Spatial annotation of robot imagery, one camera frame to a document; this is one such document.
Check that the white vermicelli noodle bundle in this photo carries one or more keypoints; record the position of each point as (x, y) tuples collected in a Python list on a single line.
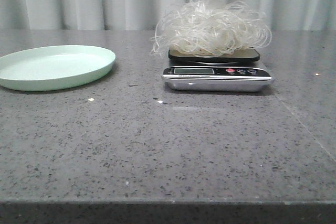
[(210, 28)]

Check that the silver black kitchen scale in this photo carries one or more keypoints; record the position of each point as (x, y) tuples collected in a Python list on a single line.
[(240, 72)]

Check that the light green round plate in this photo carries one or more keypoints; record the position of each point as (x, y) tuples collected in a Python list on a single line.
[(55, 67)]

